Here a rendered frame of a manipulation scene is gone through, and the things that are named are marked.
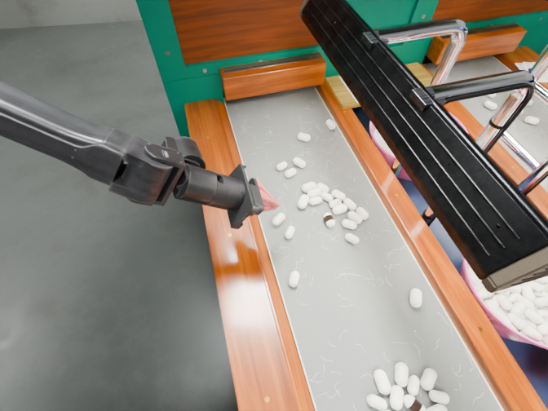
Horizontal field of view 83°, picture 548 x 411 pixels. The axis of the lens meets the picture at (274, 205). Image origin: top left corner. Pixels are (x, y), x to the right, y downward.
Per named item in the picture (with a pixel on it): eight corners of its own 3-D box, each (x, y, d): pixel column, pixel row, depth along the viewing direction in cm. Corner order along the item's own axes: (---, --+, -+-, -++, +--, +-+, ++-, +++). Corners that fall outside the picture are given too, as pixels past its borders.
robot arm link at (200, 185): (170, 205, 46) (186, 176, 44) (162, 177, 51) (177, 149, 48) (209, 213, 51) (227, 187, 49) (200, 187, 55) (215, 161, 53)
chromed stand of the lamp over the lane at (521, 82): (353, 261, 74) (432, 102, 37) (323, 195, 85) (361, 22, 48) (424, 241, 76) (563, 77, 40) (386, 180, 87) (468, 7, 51)
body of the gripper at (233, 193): (248, 165, 57) (213, 152, 52) (262, 210, 51) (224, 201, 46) (228, 186, 60) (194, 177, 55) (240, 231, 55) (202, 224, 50)
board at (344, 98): (342, 109, 91) (343, 106, 90) (324, 81, 99) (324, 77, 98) (441, 91, 96) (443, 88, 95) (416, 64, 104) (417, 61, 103)
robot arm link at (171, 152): (124, 202, 44) (147, 154, 41) (118, 156, 52) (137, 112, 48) (200, 215, 52) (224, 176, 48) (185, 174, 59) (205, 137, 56)
